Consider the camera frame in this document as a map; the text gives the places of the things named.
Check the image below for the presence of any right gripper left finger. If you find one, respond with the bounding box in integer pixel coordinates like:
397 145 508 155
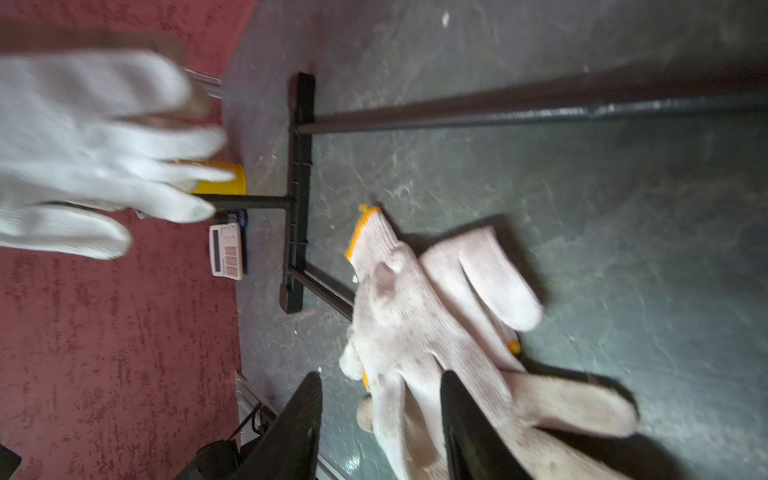
229 372 323 480

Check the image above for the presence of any white work glove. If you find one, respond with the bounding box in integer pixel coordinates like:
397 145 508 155
1 50 232 260

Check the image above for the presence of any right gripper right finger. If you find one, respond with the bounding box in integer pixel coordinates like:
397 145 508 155
440 371 532 480

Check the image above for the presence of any yellow cup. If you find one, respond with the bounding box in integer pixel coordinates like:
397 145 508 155
179 160 247 195

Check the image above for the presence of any pink calculator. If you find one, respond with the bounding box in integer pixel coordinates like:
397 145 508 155
209 223 245 281

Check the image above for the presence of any black clothes rack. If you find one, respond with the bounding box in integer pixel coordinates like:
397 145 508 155
204 72 767 318

